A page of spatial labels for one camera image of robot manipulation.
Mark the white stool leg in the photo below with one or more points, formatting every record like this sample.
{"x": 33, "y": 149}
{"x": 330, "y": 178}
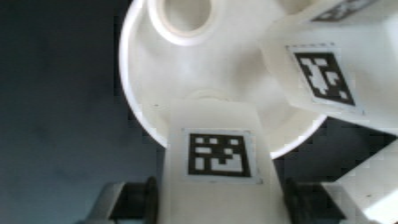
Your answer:
{"x": 332, "y": 55}
{"x": 221, "y": 187}

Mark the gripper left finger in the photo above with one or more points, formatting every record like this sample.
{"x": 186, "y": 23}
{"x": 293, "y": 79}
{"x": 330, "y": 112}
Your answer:
{"x": 127, "y": 203}

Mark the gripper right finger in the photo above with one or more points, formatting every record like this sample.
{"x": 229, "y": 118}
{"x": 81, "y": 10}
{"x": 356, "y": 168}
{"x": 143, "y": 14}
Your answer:
{"x": 310, "y": 204}

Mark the white U-shaped fence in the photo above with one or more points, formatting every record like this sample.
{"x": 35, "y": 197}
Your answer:
{"x": 365, "y": 190}

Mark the white round stool seat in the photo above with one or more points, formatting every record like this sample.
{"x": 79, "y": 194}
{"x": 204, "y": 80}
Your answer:
{"x": 214, "y": 70}

